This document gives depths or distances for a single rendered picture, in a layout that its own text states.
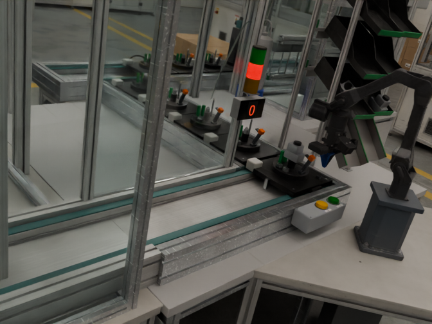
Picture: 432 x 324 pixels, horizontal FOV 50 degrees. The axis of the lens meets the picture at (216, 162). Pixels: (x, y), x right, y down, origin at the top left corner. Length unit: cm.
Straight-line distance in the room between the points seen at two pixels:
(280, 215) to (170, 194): 36
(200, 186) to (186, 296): 47
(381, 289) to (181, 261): 61
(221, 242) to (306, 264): 30
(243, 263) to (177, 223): 23
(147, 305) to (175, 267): 13
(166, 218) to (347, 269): 59
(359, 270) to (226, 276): 44
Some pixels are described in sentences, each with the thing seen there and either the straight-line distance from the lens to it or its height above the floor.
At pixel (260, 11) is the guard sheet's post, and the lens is 156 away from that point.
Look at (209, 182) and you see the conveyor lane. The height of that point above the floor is 95.
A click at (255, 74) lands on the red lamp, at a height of 133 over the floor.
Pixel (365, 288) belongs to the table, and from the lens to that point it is 148.
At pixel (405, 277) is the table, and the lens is 162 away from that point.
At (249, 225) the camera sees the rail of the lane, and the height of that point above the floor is 96.
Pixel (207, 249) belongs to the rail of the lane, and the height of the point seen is 93.
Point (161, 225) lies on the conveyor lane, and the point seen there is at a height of 92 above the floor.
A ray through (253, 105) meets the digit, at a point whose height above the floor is 122.
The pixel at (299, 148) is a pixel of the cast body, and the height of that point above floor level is 108.
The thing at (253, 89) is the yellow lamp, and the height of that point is 128.
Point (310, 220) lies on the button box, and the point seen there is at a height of 95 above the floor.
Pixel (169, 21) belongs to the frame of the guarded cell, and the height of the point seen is 154.
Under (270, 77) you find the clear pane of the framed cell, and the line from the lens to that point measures 293.
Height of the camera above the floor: 168
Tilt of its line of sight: 24 degrees down
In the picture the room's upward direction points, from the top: 11 degrees clockwise
